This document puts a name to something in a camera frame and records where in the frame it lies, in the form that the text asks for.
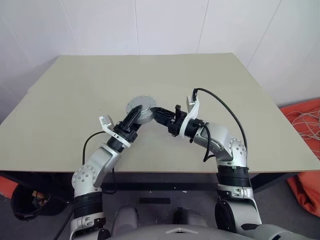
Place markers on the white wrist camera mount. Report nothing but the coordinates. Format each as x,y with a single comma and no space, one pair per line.
103,121
196,107

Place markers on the large orange cloth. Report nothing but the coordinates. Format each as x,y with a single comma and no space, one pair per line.
308,190

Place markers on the black bucket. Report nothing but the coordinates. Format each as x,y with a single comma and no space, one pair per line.
25,205

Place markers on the silver motor stator housing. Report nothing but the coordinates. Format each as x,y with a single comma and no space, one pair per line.
145,105

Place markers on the small orange cloth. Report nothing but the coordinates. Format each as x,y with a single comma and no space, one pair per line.
6,187

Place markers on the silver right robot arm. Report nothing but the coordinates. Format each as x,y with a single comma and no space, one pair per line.
220,140

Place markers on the grey robot torso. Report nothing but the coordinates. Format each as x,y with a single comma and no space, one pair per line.
150,233

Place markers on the black table frame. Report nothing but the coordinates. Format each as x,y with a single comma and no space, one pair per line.
155,186

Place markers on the grey rounded shape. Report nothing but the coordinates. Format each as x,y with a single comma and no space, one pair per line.
125,220

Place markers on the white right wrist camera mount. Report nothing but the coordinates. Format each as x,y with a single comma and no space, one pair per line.
196,107

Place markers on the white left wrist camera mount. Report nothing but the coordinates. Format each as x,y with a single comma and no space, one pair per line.
103,121

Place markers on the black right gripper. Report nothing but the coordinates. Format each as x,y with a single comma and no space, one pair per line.
176,125

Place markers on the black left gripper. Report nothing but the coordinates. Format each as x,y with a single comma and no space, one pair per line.
126,135

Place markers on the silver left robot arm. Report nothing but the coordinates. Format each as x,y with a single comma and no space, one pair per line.
100,160

